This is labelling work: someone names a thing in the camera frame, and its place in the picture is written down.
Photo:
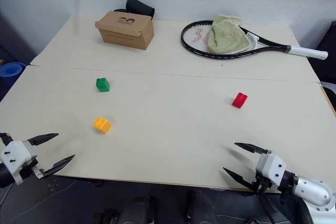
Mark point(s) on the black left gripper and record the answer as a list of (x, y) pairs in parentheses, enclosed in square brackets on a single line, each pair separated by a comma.
[(27, 170)]

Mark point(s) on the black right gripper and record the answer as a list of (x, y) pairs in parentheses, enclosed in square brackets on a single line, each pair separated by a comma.
[(263, 181)]

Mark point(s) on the yellow toy block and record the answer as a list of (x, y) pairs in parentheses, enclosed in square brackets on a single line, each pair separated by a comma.
[(102, 125)]

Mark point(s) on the red toy block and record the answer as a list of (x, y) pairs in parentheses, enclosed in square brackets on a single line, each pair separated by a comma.
[(240, 100)]

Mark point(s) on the dark rounded shape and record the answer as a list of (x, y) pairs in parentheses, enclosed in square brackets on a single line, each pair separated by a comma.
[(139, 209), (200, 207)]

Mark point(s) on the green toy block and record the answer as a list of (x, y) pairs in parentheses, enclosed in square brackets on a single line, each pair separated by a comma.
[(103, 85)]

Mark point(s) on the blue rolled mat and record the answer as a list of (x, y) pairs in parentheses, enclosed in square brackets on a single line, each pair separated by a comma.
[(10, 73)]

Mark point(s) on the black white tennis racket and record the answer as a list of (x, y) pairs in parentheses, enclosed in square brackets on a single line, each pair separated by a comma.
[(262, 41)]

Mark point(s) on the light green towel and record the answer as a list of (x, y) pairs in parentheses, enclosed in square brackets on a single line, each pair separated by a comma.
[(225, 35)]

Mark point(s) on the brown cardboard box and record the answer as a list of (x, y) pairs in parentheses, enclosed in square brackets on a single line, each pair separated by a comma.
[(123, 32)]

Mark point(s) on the black rolled sleeve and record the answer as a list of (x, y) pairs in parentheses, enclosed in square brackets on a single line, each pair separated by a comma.
[(139, 7)]

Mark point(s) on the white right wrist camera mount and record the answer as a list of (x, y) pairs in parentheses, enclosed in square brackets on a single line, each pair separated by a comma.
[(273, 165)]

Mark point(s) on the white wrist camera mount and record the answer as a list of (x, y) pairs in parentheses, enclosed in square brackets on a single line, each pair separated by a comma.
[(273, 165), (14, 155)]

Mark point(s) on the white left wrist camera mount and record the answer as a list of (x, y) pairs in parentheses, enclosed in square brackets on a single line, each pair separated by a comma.
[(14, 155)]

